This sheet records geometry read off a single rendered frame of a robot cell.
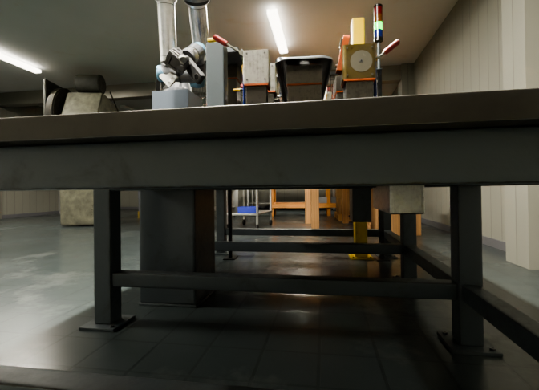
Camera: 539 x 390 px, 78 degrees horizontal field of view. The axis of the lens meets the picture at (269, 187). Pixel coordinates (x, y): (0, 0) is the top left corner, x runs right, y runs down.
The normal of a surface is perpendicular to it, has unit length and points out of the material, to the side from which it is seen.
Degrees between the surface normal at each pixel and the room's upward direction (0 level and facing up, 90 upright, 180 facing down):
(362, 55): 90
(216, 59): 90
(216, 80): 90
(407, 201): 90
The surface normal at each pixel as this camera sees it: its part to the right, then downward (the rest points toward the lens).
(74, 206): 0.07, 0.04
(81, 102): 0.06, -0.45
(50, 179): -0.16, 0.00
